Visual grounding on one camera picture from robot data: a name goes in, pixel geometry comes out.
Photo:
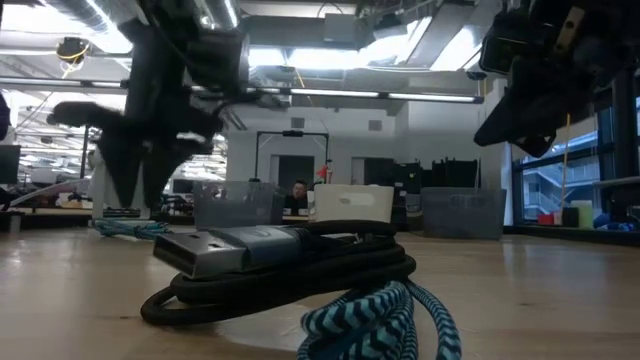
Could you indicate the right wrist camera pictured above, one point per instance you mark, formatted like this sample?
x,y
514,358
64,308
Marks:
x,y
500,50

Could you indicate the black frame stand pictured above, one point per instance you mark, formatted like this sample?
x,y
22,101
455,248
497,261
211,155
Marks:
x,y
292,133

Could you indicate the tall white bin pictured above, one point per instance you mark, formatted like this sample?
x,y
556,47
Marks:
x,y
96,195

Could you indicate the dark computer monitor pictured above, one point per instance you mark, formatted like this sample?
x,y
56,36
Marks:
x,y
9,165

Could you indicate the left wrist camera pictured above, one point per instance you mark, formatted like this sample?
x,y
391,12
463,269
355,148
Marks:
x,y
217,62

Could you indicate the person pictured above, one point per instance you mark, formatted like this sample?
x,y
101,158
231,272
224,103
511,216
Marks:
x,y
300,189

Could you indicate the grey slanted bar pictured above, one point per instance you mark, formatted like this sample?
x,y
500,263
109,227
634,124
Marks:
x,y
50,191

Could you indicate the small red object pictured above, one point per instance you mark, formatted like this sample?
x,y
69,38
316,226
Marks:
x,y
323,172

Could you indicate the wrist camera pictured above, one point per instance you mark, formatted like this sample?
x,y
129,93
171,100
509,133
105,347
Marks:
x,y
217,62
500,50

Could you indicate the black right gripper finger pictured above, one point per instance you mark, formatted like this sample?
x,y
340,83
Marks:
x,y
502,127
542,145

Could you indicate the blue object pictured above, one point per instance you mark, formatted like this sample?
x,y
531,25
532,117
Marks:
x,y
602,221

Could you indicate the grey ceiling box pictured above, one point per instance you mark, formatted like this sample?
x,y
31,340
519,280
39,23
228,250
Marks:
x,y
340,27

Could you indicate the silver ventilation duct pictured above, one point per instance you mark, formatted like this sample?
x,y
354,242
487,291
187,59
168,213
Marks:
x,y
227,10

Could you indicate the overhead light bar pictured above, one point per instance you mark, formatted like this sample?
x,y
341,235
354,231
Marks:
x,y
330,93

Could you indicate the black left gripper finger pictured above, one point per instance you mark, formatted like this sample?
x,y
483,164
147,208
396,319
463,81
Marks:
x,y
155,170
122,170

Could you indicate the red container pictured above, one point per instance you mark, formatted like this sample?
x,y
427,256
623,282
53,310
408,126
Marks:
x,y
546,219

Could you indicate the pale green container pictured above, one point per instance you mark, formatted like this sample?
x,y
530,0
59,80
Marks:
x,y
586,215

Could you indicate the black vertical post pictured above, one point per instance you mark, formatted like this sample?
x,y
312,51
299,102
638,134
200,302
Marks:
x,y
625,150

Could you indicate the black container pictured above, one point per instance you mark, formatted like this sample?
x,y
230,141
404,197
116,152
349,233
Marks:
x,y
570,217

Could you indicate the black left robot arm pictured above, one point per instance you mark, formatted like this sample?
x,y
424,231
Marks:
x,y
165,12

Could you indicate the clear grey plastic bin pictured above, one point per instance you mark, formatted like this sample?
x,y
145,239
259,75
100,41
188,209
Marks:
x,y
235,205

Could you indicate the small dark monitor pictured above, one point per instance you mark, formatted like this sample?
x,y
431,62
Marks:
x,y
182,186

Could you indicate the grey horizontal rail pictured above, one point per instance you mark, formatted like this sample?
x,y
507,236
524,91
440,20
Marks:
x,y
620,182

